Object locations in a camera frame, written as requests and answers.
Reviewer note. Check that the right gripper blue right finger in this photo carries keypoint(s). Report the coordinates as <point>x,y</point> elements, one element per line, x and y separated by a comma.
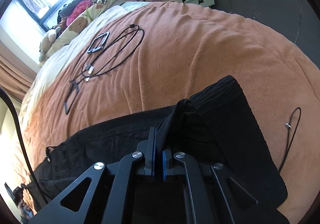
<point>167,164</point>

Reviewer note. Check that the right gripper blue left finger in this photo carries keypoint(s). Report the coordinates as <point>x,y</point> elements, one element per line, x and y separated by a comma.
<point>149,166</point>

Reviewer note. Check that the black pants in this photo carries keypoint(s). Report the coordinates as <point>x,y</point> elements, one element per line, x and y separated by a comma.
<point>213,125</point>

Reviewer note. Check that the person left hand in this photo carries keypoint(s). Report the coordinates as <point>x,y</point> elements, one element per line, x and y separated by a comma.
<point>25,211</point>

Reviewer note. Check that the orange fleece blanket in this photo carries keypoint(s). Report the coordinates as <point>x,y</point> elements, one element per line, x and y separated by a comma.
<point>186,48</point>

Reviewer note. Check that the left pink curtain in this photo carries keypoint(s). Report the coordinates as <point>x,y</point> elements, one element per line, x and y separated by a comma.
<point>16,77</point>

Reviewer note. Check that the cream bed sheet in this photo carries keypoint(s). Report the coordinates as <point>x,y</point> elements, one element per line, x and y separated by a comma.
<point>63,57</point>

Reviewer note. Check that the beige plush toy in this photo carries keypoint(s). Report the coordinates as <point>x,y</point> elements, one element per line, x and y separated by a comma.
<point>47,41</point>

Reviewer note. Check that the bear print cushion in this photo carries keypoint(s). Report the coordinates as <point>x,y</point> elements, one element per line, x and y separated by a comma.
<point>68,33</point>

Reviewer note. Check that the pink plush toy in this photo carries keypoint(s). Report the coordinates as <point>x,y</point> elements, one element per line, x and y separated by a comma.
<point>78,10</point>

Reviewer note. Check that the black plush toy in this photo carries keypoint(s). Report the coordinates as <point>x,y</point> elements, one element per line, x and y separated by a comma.
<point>60,17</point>

